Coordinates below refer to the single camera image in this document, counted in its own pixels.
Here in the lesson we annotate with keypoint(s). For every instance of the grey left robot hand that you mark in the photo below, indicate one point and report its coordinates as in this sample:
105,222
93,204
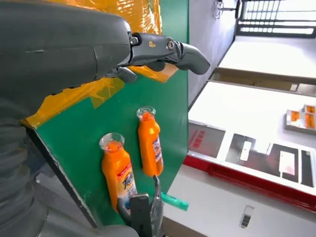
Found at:
54,49

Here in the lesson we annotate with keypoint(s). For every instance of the orange detergent bottle clear cap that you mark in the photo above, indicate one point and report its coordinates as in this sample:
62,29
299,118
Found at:
148,147
115,170

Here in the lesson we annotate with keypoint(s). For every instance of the yellow plastic bag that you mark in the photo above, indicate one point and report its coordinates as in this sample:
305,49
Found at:
64,101

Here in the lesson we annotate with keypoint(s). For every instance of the green table mat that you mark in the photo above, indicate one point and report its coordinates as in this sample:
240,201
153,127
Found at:
81,140

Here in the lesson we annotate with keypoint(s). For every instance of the floor outlet plate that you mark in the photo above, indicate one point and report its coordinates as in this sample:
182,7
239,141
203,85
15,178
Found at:
246,218

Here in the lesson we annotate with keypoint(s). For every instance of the white red display cabinet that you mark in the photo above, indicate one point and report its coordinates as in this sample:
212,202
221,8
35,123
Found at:
246,108

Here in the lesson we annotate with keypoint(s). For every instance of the orange product tray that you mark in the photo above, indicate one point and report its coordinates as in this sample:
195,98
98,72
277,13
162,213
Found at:
299,119

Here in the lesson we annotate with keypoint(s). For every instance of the black window grille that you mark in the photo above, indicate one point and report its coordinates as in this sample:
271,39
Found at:
274,19

